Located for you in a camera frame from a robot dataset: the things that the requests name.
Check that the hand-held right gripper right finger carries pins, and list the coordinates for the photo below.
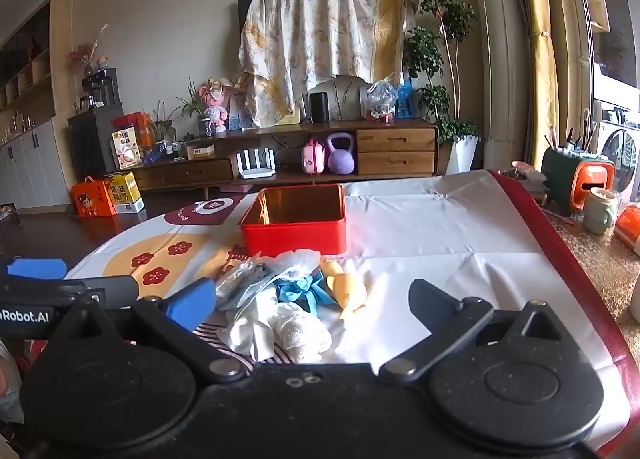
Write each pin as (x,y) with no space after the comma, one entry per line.
(425,299)

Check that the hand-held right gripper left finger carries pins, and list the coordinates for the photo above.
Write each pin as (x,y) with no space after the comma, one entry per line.
(191,304)

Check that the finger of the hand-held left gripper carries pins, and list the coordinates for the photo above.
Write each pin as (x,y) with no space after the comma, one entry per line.
(110,287)
(37,268)

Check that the clear plastic packet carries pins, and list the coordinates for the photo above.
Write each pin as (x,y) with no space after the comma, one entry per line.
(245,281)

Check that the white cloth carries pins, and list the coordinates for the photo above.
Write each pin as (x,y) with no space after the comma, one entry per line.
(247,331)

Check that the yellow duck plush toy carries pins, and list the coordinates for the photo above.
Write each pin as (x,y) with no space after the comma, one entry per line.
(347,289)

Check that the blue cloth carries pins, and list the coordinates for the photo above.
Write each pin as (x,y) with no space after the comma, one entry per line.
(295,291)

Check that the white plastic bag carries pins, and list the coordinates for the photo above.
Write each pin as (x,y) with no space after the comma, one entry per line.
(297,261)

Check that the cream towel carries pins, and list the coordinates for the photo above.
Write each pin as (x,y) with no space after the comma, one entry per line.
(302,331)

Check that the red tin box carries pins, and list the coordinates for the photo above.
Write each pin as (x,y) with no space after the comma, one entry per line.
(295,234)

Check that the photo print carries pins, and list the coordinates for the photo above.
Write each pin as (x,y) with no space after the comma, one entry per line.
(9,213)

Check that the orange gift box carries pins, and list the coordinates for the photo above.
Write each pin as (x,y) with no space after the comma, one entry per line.
(92,199)

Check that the yellow gift box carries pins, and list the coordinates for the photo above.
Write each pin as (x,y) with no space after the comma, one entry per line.
(126,191)

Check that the white floor cabinet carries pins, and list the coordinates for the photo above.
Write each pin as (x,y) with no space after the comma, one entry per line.
(32,169)

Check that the pink book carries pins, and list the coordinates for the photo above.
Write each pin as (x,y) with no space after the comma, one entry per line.
(236,188)

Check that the black cabinet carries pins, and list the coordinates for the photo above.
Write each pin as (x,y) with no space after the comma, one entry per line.
(87,144)

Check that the white planter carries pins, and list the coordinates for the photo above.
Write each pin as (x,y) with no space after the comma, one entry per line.
(465,156)

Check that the wooden television cabinet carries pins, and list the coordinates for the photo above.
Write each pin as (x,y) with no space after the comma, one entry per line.
(395,151)

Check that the white router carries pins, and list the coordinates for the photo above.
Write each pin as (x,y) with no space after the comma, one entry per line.
(255,166)

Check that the small white box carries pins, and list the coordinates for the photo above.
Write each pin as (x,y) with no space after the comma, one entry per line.
(201,151)

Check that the orange carton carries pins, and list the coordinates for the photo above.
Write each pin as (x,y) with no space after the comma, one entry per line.
(146,131)

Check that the purple kettlebell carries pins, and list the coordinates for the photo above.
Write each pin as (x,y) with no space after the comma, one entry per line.
(341,159)

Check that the pink item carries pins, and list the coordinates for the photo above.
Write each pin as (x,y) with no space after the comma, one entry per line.
(525,166)

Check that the small potted plant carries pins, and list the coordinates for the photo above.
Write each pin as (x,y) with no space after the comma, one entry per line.
(161,126)

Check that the brown patterned table cover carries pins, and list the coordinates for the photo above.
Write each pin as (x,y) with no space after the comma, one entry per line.
(600,274)

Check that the pink small case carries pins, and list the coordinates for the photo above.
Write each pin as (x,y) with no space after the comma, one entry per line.
(314,159)

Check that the green utensil holder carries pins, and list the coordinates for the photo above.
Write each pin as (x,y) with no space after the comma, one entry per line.
(560,179)

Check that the black coffee machine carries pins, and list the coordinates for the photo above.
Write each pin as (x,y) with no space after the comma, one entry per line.
(97,89)

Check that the potted orchid plant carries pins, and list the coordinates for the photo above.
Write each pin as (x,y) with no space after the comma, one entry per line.
(197,111)

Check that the pale green mug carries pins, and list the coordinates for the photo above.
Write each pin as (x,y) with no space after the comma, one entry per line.
(599,211)

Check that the blue picture book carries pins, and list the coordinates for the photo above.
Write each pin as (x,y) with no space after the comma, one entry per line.
(239,114)

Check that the pink plush doll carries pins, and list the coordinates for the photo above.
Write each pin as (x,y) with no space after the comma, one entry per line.
(215,109)

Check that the clear bag of toys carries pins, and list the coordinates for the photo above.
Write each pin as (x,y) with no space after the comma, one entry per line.
(381,101)

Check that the orange tissue holder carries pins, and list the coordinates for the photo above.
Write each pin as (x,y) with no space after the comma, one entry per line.
(592,184)

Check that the cream fan-shaped ornament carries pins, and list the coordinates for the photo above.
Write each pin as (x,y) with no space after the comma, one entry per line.
(345,99)

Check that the small doll figure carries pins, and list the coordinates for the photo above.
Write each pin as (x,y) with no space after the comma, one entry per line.
(102,62)

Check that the orange can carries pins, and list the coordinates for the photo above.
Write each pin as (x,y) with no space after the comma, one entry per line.
(629,229)

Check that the vase with dried flowers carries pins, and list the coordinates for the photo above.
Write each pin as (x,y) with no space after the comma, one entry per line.
(87,56)

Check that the black cylinder speaker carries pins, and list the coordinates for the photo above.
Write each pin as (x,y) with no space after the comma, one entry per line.
(319,108)

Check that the white washing machine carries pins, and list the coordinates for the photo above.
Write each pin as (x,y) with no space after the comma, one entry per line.
(620,149)

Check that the white standing air conditioner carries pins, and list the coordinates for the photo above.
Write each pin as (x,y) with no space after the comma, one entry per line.
(502,64)

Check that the tall green potted tree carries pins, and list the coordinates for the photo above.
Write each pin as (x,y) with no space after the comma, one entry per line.
(440,39)

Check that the yellow curtain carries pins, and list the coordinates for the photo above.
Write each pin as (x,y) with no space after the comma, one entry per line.
(542,64)

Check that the floral draped cloth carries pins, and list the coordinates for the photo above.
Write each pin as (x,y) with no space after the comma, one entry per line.
(320,24)

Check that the black television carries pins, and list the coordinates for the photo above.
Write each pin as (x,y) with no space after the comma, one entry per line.
(244,11)

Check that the wooden wall shelf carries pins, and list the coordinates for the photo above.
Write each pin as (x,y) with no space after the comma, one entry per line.
(30,74)

